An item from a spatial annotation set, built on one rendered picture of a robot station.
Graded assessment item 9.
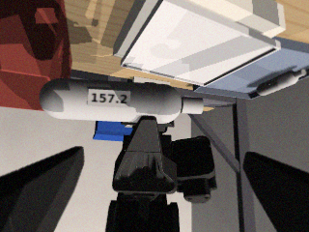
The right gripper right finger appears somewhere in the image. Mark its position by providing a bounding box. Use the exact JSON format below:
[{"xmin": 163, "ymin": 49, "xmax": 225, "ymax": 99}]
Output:
[{"xmin": 243, "ymin": 152, "xmax": 309, "ymax": 232}]

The red open box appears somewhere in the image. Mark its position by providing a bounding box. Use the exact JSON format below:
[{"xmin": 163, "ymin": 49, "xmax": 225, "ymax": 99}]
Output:
[{"xmin": 0, "ymin": 0, "xmax": 72, "ymax": 111}]

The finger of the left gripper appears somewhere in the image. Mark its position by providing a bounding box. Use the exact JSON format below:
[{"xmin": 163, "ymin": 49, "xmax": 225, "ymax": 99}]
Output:
[
  {"xmin": 112, "ymin": 116, "xmax": 178, "ymax": 194},
  {"xmin": 121, "ymin": 82, "xmax": 174, "ymax": 128}
]

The dark grey metal post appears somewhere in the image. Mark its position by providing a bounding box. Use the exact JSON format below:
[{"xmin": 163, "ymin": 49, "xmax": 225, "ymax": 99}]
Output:
[{"xmin": 187, "ymin": 98, "xmax": 256, "ymax": 232}]

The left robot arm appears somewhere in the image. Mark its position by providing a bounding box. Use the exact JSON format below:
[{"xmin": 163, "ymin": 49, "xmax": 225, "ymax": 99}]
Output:
[{"xmin": 117, "ymin": 134, "xmax": 217, "ymax": 204}]

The grey bottle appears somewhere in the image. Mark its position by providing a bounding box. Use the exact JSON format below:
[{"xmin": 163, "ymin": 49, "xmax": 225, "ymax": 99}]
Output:
[{"xmin": 39, "ymin": 78, "xmax": 204, "ymax": 124}]

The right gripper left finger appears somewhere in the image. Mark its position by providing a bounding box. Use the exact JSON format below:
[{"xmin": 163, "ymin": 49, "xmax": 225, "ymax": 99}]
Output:
[{"xmin": 0, "ymin": 146, "xmax": 84, "ymax": 232}]

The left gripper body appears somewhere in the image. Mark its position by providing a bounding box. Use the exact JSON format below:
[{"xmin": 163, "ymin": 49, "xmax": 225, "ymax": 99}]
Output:
[{"xmin": 105, "ymin": 127, "xmax": 180, "ymax": 232}]

